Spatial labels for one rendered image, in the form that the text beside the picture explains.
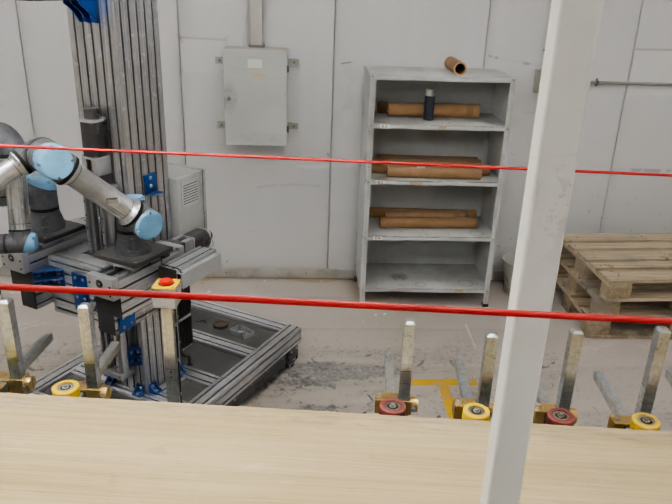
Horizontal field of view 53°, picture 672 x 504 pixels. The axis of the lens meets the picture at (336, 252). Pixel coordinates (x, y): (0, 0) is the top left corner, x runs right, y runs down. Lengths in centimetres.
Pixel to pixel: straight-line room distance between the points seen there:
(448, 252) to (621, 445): 314
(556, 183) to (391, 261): 416
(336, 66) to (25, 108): 208
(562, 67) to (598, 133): 427
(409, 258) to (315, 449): 325
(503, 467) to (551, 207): 41
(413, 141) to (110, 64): 246
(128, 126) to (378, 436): 165
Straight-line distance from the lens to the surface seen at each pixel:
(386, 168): 447
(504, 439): 106
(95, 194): 255
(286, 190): 480
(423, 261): 505
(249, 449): 192
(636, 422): 223
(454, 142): 481
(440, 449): 196
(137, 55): 294
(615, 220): 538
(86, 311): 222
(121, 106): 289
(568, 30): 86
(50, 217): 313
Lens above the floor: 210
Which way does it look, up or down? 22 degrees down
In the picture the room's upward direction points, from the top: 2 degrees clockwise
